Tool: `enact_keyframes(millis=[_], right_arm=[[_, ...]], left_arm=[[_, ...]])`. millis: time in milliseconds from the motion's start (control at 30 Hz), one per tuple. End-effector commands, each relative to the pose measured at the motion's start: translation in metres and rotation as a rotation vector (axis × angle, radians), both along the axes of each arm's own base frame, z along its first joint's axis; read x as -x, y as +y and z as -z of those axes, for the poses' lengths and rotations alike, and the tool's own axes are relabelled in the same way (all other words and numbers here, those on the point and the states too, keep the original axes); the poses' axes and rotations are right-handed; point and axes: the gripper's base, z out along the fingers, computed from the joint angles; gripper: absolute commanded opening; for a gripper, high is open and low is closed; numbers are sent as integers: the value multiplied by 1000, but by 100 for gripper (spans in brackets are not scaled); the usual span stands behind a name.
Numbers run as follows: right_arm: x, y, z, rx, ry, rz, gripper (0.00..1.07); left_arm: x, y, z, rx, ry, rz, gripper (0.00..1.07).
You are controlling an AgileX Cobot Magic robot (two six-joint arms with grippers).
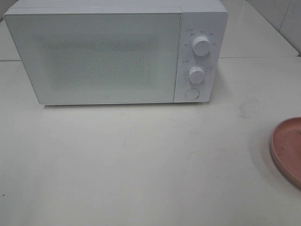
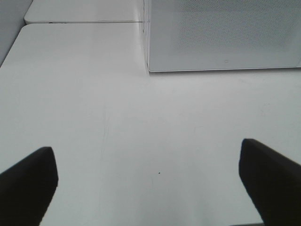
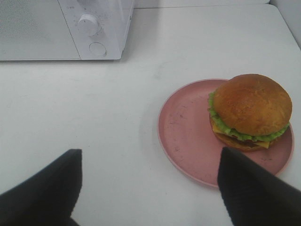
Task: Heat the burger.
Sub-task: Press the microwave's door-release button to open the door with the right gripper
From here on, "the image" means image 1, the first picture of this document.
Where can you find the white microwave door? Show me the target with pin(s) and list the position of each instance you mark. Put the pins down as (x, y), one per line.
(98, 59)

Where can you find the upper white dial knob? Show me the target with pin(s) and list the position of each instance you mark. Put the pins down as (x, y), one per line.
(201, 45)

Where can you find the pink round plate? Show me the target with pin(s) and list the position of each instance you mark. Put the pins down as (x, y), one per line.
(285, 149)

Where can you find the round white door button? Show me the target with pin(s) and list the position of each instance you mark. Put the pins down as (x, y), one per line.
(192, 94)

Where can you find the white dial knob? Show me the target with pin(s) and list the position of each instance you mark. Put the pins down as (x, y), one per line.
(201, 45)
(196, 75)

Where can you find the lower white dial knob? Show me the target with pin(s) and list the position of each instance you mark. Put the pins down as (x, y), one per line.
(196, 75)

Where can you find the white microwave oven body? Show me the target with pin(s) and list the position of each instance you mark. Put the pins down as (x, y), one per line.
(207, 17)

